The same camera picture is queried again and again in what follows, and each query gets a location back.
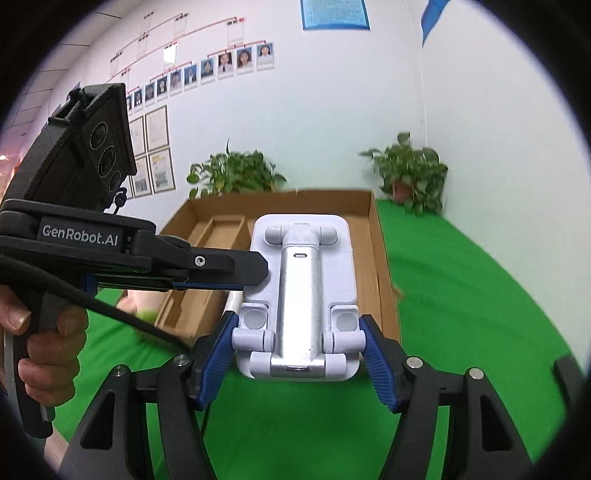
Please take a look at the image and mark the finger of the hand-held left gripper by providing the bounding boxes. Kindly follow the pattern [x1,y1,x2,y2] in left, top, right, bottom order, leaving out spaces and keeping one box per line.
[85,273,245,294]
[131,230,270,286]

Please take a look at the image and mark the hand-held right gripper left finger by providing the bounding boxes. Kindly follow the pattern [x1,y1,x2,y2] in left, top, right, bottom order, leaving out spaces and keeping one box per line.
[60,310,241,480]

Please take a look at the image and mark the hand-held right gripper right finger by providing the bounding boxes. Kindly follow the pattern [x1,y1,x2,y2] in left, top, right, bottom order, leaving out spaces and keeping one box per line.
[358,314,532,480]

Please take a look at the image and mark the narrow cardboard tray box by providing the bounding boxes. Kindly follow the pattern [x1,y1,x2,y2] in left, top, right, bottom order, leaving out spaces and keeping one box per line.
[159,215,252,340]

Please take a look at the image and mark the white folding phone stand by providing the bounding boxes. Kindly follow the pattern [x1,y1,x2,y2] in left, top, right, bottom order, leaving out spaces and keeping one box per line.
[231,213,361,381]

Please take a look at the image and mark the large cardboard box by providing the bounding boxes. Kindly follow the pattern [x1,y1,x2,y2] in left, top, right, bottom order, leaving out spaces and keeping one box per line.
[154,188,402,344]

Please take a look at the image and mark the person's left hand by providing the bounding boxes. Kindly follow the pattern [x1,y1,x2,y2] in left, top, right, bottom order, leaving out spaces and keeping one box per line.
[0,285,89,411]

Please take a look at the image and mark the mint and pink plush toy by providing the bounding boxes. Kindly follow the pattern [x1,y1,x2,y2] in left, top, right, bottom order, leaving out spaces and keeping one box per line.
[115,290,162,324]

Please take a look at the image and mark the leafy green potted plant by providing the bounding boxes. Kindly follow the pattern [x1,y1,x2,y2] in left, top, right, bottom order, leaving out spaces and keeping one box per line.
[187,138,287,200]

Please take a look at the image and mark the green plant in red pot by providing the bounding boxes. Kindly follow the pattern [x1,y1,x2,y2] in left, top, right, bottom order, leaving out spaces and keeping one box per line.
[359,131,450,217]

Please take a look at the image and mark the black cable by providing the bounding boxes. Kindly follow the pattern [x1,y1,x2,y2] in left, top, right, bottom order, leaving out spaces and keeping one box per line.
[0,256,192,354]

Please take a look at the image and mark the wall of framed certificates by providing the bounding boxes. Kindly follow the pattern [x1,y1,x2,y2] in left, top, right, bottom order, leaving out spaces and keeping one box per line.
[122,105,176,199]

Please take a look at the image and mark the wall portrait photo chart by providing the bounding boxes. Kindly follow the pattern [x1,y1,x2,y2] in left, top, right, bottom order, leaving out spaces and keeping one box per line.
[108,14,275,116]

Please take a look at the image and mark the large blue wall notice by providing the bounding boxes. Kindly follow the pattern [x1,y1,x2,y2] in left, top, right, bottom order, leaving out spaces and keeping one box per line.
[300,0,371,32]

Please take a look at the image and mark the blue wall decal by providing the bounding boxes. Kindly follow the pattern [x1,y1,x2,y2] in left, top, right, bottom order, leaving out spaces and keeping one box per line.
[421,0,452,48]

